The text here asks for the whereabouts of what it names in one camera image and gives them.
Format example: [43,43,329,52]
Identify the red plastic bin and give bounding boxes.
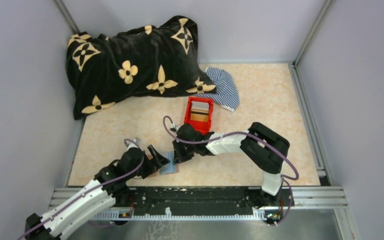
[183,96,214,134]

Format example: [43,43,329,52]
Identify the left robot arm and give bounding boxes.
[20,143,171,240]

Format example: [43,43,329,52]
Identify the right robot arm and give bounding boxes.
[169,122,290,200]

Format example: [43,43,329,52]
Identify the grey cards in bin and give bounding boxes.
[190,101,210,114]

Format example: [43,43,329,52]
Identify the blue striped cloth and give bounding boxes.
[195,67,240,112]

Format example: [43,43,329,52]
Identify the black floral blanket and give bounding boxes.
[65,15,217,120]

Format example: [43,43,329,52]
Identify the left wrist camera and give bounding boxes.
[128,137,141,149]

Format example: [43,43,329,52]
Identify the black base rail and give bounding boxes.
[97,186,296,217]

